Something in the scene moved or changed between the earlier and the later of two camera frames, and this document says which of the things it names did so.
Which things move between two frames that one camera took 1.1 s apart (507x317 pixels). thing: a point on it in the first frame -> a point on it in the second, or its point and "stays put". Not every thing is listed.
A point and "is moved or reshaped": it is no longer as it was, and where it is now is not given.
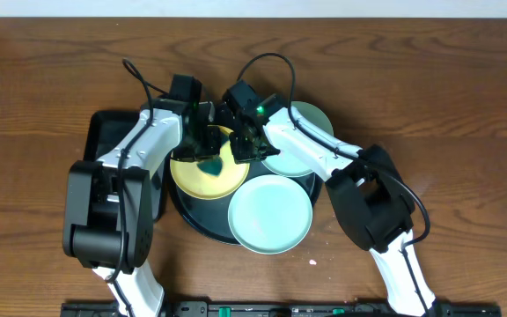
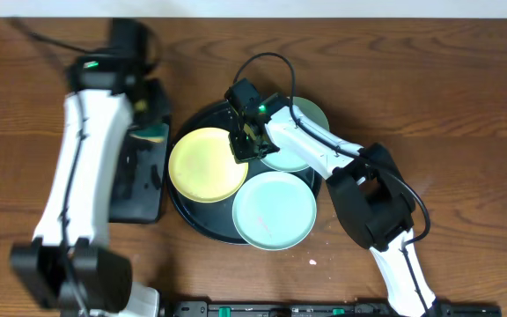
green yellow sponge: x=212 y=167 is moved or reshaped
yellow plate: x=191 y=180 stays put
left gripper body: x=199 y=150 -> x=149 y=121
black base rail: x=284 y=308 stays put
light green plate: x=269 y=214 stays put
